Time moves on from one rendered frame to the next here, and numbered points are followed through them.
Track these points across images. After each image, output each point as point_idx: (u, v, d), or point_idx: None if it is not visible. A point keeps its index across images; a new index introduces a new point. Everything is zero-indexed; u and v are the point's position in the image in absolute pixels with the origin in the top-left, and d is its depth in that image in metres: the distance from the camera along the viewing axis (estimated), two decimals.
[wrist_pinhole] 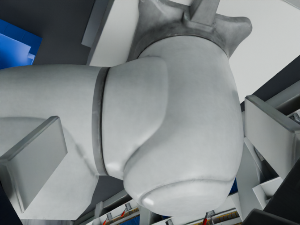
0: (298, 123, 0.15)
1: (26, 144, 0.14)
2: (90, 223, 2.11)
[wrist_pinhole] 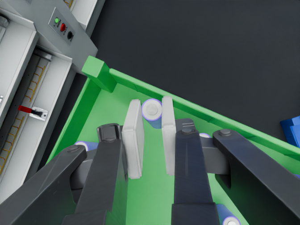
0: (188, 120, 0.17)
1: (135, 119, 0.16)
2: None
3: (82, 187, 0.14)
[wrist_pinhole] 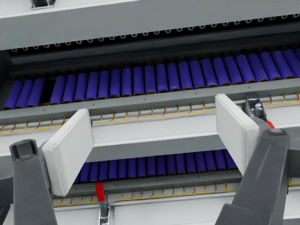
0: (257, 120, 0.16)
1: (65, 133, 0.15)
2: None
3: None
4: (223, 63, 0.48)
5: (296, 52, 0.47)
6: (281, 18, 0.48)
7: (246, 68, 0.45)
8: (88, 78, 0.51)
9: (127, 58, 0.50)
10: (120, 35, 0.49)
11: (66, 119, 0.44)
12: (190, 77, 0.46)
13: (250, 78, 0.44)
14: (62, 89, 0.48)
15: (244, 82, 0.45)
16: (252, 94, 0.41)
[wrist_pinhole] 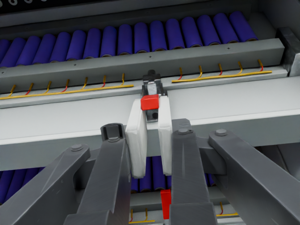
0: (185, 121, 0.17)
1: (138, 119, 0.16)
2: None
3: (86, 186, 0.14)
4: (132, 32, 0.35)
5: (231, 18, 0.34)
6: None
7: (156, 35, 0.32)
8: None
9: (5, 34, 0.36)
10: None
11: None
12: (81, 48, 0.33)
13: (158, 46, 0.31)
14: None
15: None
16: (153, 72, 0.27)
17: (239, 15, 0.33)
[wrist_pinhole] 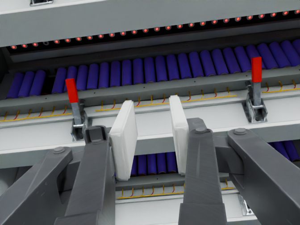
0: (198, 120, 0.17)
1: (124, 121, 0.16)
2: None
3: (68, 189, 0.14)
4: (222, 55, 0.49)
5: (293, 43, 0.48)
6: (282, 14, 0.48)
7: (244, 59, 0.46)
8: (88, 76, 0.51)
9: (127, 56, 0.50)
10: (120, 32, 0.49)
11: (65, 116, 0.44)
12: (189, 68, 0.47)
13: (248, 68, 0.44)
14: (63, 80, 0.49)
15: None
16: (249, 82, 0.42)
17: None
